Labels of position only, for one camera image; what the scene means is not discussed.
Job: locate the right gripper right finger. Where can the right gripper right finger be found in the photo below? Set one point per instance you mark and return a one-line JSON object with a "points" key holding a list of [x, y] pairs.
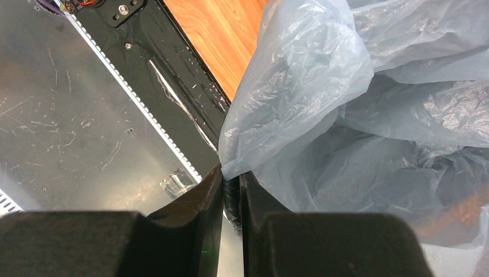
{"points": [[279, 242]]}

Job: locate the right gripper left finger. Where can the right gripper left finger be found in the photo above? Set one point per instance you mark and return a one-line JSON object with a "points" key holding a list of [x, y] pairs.
{"points": [[180, 239]]}

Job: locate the light blue plastic bag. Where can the light blue plastic bag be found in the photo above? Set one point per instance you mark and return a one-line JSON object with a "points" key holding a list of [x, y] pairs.
{"points": [[372, 106]]}

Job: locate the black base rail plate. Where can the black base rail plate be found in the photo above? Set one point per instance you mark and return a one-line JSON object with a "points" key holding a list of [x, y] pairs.
{"points": [[148, 52]]}

